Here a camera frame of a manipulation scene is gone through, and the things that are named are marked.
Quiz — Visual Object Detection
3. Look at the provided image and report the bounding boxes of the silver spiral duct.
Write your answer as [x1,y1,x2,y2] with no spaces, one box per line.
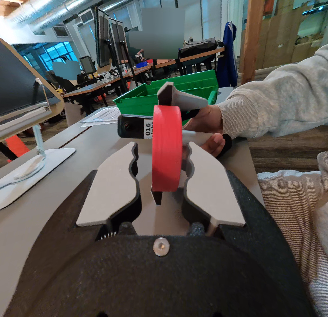
[0,0,144,33]

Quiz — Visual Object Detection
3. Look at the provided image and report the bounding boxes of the printed paper sheets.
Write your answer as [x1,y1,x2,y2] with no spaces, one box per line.
[79,107,121,128]

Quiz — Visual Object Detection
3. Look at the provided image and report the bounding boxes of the person's right hand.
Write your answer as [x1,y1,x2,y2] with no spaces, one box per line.
[183,104,226,158]

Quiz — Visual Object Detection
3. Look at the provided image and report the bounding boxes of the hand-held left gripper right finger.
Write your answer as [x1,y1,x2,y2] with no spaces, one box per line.
[182,142,247,236]

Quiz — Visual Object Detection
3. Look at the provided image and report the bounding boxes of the wooden post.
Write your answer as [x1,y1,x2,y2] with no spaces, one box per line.
[240,0,268,85]

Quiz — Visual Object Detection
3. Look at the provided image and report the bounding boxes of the cardboard-framed computer monitor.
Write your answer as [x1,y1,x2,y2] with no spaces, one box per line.
[0,38,65,143]

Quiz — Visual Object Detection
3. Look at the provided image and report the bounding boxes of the black bag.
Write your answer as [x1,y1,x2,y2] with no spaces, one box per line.
[178,38,219,54]

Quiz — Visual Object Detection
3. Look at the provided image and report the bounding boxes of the blue jacket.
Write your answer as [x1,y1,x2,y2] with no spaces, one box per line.
[222,21,239,88]

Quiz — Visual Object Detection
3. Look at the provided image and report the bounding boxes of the green plastic bin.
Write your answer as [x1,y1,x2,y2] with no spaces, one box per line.
[113,69,219,124]

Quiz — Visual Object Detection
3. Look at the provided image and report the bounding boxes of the orange object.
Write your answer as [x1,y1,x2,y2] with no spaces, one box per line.
[5,134,31,160]

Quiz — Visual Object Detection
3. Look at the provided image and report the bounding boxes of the background monitor on stand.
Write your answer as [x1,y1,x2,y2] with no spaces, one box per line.
[93,6,128,69]

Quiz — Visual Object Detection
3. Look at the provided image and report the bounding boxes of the background wooden-edged desk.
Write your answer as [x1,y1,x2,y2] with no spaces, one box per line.
[154,46,226,74]
[64,63,154,105]

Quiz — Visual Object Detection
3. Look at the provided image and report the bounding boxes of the grey desk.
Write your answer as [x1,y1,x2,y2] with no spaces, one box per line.
[0,86,265,317]

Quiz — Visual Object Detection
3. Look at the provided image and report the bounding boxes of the red tape roll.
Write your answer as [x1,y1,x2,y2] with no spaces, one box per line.
[152,105,183,192]

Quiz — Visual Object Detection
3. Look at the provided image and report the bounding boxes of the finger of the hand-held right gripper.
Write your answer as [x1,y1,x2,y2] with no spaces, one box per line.
[151,168,189,205]
[156,81,209,113]

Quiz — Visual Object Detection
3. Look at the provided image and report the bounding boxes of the striped cloth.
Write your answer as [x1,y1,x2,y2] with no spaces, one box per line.
[257,169,328,288]

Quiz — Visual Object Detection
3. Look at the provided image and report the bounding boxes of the stack of cardboard boxes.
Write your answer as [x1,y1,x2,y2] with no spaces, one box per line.
[256,0,328,69]

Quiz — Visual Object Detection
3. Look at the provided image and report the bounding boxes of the person's right forearm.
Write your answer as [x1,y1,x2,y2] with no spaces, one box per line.
[217,44,328,138]

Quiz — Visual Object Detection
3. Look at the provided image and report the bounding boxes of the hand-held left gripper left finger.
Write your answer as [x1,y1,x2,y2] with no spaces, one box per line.
[76,142,142,226]

